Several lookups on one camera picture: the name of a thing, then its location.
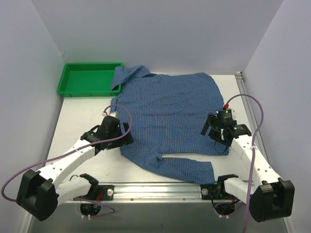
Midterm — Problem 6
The blue checked long sleeve shirt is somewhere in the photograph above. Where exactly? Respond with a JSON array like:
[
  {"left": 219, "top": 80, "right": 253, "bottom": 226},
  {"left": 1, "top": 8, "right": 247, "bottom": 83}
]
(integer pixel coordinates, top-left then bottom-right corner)
[{"left": 111, "top": 66, "right": 228, "bottom": 184}]

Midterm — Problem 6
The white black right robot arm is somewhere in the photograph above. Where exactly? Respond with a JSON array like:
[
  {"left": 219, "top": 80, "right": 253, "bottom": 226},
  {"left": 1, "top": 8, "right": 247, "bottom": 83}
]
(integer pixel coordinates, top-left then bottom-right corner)
[{"left": 201, "top": 109, "right": 294, "bottom": 222}]

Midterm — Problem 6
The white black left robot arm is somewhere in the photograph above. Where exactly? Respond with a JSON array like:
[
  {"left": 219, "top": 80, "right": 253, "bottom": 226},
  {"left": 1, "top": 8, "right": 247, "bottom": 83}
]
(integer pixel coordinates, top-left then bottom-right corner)
[{"left": 16, "top": 115, "right": 134, "bottom": 221}]

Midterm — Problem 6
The green plastic tray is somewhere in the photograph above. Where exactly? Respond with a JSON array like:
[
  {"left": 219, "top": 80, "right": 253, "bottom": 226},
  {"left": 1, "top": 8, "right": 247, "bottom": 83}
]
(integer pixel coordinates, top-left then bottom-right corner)
[{"left": 57, "top": 62, "right": 123, "bottom": 98}]

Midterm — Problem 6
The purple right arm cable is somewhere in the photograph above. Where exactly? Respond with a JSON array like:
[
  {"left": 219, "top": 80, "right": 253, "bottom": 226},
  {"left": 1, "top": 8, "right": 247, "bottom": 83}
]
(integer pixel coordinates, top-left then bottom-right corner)
[{"left": 223, "top": 94, "right": 264, "bottom": 230}]

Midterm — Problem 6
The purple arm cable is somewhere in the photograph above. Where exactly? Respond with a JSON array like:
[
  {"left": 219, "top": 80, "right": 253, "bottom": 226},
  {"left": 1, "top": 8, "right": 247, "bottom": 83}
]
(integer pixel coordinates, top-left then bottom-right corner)
[
  {"left": 0, "top": 104, "right": 133, "bottom": 202},
  {"left": 223, "top": 94, "right": 264, "bottom": 230}
]

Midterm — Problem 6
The aluminium right side rail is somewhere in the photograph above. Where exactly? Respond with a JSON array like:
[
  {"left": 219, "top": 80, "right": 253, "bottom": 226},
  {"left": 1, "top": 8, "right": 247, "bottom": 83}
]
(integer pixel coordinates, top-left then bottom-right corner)
[{"left": 235, "top": 72, "right": 269, "bottom": 161}]

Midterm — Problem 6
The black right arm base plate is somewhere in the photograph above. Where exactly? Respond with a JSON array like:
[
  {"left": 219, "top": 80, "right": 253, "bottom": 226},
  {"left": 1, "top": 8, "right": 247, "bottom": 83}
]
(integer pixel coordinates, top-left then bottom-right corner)
[{"left": 200, "top": 174, "right": 238, "bottom": 200}]

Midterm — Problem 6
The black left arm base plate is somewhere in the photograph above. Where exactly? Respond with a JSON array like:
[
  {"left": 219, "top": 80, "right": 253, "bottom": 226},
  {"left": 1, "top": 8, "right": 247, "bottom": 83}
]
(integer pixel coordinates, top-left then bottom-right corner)
[{"left": 89, "top": 184, "right": 115, "bottom": 201}]

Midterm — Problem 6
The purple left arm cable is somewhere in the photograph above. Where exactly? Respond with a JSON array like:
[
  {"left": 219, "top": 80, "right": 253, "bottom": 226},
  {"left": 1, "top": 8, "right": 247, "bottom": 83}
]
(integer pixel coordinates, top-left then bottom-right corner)
[{"left": 0, "top": 104, "right": 133, "bottom": 202}]

